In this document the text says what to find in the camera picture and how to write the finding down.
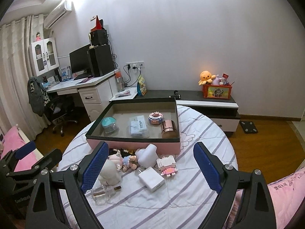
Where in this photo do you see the black computer tower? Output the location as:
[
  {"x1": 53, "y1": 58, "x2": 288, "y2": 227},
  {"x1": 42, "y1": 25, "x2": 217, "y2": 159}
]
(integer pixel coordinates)
[{"x1": 88, "y1": 45, "x2": 114, "y2": 77}]

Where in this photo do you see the black flower hair clip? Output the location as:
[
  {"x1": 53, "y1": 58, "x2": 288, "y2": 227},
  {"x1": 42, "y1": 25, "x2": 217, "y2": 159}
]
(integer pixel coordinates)
[{"x1": 109, "y1": 148, "x2": 135, "y2": 157}]

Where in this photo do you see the white air conditioner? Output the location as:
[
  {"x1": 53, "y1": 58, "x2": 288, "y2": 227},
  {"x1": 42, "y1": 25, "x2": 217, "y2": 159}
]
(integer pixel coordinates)
[{"x1": 44, "y1": 0, "x2": 73, "y2": 30}]

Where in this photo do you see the pink bedding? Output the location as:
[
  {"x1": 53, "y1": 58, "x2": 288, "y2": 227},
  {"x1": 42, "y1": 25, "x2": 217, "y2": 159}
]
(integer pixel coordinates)
[{"x1": 268, "y1": 167, "x2": 305, "y2": 228}]

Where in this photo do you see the yellow blue snack bag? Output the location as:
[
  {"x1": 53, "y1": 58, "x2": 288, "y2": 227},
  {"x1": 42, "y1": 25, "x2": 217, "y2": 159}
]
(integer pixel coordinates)
[{"x1": 137, "y1": 74, "x2": 147, "y2": 96}]

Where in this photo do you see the black speaker with red item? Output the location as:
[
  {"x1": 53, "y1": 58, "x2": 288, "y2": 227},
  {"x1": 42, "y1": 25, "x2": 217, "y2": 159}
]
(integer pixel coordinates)
[{"x1": 89, "y1": 15, "x2": 109, "y2": 47}]

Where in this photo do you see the white striped table cloth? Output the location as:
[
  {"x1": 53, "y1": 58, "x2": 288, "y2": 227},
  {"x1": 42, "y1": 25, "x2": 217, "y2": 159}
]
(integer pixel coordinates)
[{"x1": 57, "y1": 104, "x2": 239, "y2": 229}]

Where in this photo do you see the white computer desk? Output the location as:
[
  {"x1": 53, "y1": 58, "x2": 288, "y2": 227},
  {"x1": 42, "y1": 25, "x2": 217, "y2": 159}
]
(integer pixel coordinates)
[{"x1": 47, "y1": 69, "x2": 118, "y2": 122}]

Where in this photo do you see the small doll figurine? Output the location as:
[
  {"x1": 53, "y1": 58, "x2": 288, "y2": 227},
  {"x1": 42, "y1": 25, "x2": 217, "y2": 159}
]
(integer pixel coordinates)
[{"x1": 108, "y1": 152, "x2": 138, "y2": 172}]

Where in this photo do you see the pink white block figure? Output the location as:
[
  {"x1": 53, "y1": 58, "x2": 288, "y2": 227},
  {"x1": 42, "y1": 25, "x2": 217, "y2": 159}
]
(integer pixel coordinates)
[{"x1": 157, "y1": 155, "x2": 178, "y2": 178}]

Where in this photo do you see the orange octopus plush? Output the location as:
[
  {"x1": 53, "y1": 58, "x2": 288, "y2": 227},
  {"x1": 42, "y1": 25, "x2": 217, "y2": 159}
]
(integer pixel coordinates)
[{"x1": 198, "y1": 70, "x2": 216, "y2": 85}]

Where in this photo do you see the black bathroom scale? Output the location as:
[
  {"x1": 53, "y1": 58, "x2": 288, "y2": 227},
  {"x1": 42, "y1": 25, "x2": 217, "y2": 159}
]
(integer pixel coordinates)
[{"x1": 240, "y1": 120, "x2": 258, "y2": 134}]

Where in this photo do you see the dental flossers plastic box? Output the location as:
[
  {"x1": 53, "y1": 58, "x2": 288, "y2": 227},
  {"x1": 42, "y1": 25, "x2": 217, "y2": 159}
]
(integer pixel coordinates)
[{"x1": 129, "y1": 115, "x2": 149, "y2": 138}]

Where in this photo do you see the orange toy storage box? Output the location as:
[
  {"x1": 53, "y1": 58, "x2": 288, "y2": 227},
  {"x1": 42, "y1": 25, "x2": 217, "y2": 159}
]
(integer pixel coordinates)
[{"x1": 202, "y1": 84, "x2": 232, "y2": 100}]

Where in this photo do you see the black white low cabinet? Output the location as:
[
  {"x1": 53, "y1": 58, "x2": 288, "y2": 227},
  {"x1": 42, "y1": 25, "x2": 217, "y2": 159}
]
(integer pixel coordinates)
[{"x1": 109, "y1": 89, "x2": 242, "y2": 133}]

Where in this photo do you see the white power adapter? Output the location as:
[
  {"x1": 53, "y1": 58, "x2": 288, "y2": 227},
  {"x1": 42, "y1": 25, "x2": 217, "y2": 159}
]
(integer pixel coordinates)
[{"x1": 138, "y1": 167, "x2": 165, "y2": 192}]

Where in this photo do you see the pink black storage tray box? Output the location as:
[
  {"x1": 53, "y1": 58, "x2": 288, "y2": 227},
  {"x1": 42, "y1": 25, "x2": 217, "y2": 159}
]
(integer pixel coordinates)
[{"x1": 86, "y1": 98, "x2": 180, "y2": 155}]

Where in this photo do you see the black small device on cabinet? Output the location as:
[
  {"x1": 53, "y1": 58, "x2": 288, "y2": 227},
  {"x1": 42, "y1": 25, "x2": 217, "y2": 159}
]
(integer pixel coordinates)
[{"x1": 169, "y1": 90, "x2": 181, "y2": 100}]

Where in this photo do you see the black office chair with clothes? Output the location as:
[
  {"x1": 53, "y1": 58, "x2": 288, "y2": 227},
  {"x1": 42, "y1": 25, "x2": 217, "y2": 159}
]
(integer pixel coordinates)
[{"x1": 27, "y1": 77, "x2": 77, "y2": 136}]

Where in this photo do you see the rose gold cylindrical container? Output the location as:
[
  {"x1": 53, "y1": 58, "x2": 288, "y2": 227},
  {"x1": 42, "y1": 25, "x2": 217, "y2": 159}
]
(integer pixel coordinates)
[{"x1": 161, "y1": 120, "x2": 178, "y2": 139}]

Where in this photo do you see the white glass door cabinet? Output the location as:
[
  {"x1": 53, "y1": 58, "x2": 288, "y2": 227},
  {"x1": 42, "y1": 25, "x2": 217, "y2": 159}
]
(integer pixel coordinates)
[{"x1": 29, "y1": 38, "x2": 59, "y2": 77}]

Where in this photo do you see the orange cap water bottle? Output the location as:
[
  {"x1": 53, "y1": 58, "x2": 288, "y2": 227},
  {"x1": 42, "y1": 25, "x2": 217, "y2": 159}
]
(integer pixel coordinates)
[{"x1": 115, "y1": 71, "x2": 125, "y2": 92}]

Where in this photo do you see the black computer monitor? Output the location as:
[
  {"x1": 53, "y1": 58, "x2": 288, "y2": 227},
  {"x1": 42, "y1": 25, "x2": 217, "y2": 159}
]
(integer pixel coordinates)
[{"x1": 69, "y1": 44, "x2": 91, "y2": 80}]

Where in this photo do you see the white wall power outlet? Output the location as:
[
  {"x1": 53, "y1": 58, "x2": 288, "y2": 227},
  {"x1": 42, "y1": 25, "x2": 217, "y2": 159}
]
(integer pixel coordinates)
[{"x1": 126, "y1": 61, "x2": 145, "y2": 69}]

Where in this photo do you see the white round plush figurine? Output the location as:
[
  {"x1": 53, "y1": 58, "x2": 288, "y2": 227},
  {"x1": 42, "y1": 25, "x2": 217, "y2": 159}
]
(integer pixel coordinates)
[{"x1": 98, "y1": 159, "x2": 121, "y2": 186}]

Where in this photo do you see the teal lid glass jar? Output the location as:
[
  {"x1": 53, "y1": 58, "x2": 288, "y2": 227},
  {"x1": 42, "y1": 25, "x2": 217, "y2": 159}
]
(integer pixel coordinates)
[{"x1": 101, "y1": 117, "x2": 118, "y2": 134}]

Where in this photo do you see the clear glass perfume bottle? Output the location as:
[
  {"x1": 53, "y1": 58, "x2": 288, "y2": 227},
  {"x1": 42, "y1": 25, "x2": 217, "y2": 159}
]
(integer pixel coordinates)
[{"x1": 91, "y1": 185, "x2": 121, "y2": 206}]

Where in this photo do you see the beige window curtain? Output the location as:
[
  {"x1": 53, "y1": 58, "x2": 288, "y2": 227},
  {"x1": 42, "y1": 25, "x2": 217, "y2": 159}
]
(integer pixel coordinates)
[{"x1": 1, "y1": 14, "x2": 50, "y2": 140}]

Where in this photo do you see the pink block donut toy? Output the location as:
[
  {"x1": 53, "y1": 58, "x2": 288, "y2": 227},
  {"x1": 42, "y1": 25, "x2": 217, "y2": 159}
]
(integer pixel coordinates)
[{"x1": 148, "y1": 111, "x2": 164, "y2": 125}]

